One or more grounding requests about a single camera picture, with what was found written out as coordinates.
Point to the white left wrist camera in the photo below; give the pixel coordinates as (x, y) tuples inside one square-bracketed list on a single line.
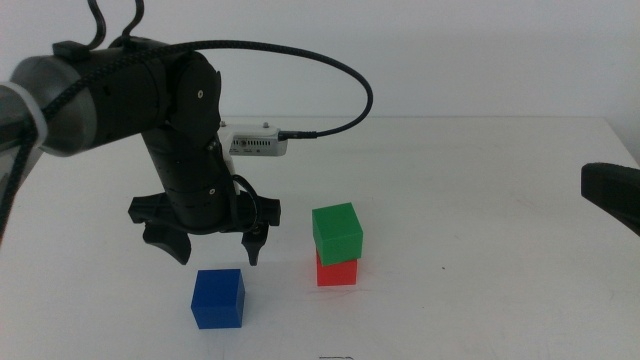
[(255, 142)]

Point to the green cube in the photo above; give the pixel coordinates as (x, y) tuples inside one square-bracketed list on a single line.
[(337, 235)]

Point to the blue cube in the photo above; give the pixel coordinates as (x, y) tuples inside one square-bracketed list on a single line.
[(217, 300)]

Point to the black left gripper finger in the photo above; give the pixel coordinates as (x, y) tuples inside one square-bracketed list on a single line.
[(254, 242), (172, 242)]

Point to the red cube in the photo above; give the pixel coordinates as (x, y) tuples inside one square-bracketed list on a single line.
[(337, 275)]

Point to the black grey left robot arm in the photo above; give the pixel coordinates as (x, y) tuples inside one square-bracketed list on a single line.
[(125, 100)]

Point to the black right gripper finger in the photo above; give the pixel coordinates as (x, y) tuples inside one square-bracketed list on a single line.
[(615, 192)]

